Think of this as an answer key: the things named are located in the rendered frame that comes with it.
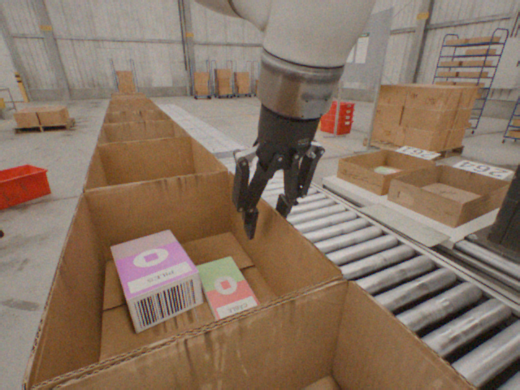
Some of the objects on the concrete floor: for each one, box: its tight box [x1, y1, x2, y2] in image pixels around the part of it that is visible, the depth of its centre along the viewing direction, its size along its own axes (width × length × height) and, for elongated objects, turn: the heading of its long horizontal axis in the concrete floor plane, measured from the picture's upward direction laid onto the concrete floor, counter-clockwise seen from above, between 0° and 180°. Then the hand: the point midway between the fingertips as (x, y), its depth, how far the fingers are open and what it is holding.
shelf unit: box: [432, 28, 509, 134], centre depth 586 cm, size 98×49×196 cm, turn 24°
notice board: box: [323, 7, 394, 154], centre depth 473 cm, size 130×50×205 cm, turn 13°
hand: (266, 218), depth 47 cm, fingers open, 5 cm apart
